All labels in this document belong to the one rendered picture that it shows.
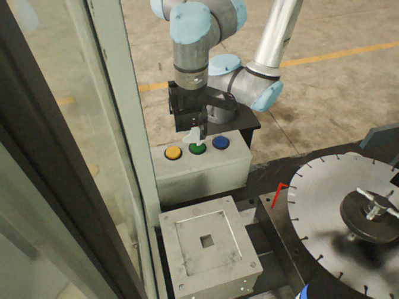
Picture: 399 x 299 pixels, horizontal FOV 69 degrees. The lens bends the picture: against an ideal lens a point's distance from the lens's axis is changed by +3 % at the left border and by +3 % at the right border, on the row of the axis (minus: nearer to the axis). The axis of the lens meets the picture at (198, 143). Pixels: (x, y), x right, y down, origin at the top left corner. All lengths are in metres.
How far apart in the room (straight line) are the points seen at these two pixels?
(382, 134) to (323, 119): 1.58
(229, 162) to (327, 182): 0.24
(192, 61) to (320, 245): 0.43
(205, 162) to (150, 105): 1.64
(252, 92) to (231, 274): 0.55
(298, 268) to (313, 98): 2.01
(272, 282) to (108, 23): 0.66
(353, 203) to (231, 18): 0.46
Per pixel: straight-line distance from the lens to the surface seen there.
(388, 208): 0.67
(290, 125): 2.27
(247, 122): 1.10
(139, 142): 0.52
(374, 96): 2.82
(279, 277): 0.80
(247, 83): 0.93
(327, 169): 0.74
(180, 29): 0.54
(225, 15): 0.62
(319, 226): 0.65
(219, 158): 0.77
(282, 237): 0.73
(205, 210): 0.67
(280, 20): 0.91
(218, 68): 0.96
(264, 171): 0.95
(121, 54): 0.41
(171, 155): 0.77
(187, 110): 0.66
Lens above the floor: 1.49
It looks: 47 degrees down
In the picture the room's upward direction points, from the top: straight up
